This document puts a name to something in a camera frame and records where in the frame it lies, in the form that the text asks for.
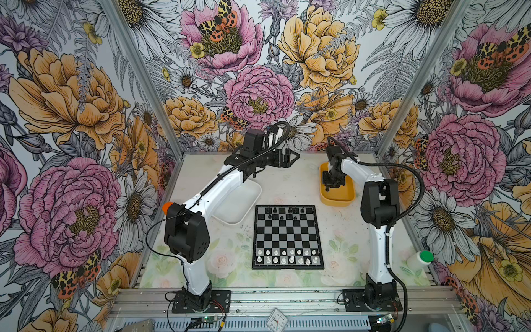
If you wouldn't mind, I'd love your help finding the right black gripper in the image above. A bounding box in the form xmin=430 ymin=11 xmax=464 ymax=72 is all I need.
xmin=322 ymin=167 xmax=346 ymax=188

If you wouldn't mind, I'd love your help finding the white plastic tray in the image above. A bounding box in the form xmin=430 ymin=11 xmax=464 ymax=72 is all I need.
xmin=212 ymin=180 xmax=262 ymax=225

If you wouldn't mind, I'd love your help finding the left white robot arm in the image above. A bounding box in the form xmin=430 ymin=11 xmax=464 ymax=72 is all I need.
xmin=163 ymin=121 xmax=300 ymax=312

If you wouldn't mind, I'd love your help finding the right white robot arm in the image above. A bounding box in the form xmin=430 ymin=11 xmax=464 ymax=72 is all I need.
xmin=322 ymin=145 xmax=402 ymax=311

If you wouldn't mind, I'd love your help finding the yellow plastic tray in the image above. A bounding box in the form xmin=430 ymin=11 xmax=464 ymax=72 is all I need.
xmin=319 ymin=163 xmax=356 ymax=208

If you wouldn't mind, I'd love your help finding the black and silver chessboard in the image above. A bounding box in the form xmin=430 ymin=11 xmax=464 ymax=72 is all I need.
xmin=252 ymin=205 xmax=324 ymax=271

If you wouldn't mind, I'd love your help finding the white bottle green cap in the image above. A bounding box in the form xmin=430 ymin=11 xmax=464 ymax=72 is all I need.
xmin=407 ymin=250 xmax=434 ymax=271

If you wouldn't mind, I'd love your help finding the small white clock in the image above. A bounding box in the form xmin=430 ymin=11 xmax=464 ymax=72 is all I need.
xmin=266 ymin=308 xmax=289 ymax=332

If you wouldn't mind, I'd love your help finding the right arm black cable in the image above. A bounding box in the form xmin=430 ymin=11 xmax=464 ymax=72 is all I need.
xmin=326 ymin=136 xmax=426 ymax=332

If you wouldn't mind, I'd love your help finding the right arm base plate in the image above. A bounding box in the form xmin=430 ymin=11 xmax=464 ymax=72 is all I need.
xmin=342 ymin=289 xmax=403 ymax=312

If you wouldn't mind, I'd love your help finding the aluminium front rail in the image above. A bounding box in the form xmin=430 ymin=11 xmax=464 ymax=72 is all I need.
xmin=109 ymin=286 xmax=463 ymax=318

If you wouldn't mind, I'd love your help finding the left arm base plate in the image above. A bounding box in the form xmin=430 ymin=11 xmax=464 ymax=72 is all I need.
xmin=171 ymin=290 xmax=232 ymax=314

